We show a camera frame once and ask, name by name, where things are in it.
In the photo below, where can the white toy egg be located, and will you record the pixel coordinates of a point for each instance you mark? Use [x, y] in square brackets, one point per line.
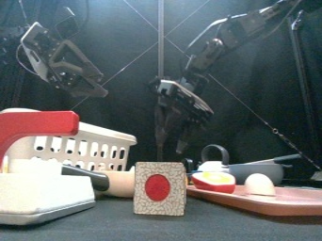
[259, 184]

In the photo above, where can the red toy fruit half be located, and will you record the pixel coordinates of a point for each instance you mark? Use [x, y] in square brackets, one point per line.
[214, 182]

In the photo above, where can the patterned block with red dot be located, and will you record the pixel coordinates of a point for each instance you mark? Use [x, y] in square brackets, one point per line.
[159, 188]

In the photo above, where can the black metal stand post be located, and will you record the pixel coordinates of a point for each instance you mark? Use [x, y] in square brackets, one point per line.
[302, 78]

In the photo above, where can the pink plastic tray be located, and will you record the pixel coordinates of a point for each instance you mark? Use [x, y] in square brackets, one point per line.
[293, 202]

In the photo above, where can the white plastic laundry basket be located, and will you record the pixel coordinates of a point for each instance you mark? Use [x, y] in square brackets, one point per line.
[96, 141]

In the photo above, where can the red and white toy appliance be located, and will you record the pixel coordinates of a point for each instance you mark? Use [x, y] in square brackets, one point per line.
[38, 191]

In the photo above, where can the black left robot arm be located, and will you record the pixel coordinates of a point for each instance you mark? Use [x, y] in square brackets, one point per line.
[67, 20]

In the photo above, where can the wooden rolling pin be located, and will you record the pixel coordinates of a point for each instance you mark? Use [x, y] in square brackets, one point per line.
[119, 183]

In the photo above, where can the vertical metal frame pole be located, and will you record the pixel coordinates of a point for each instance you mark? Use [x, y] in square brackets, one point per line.
[160, 37]

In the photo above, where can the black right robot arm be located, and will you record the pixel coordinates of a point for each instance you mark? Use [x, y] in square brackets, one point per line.
[234, 29]

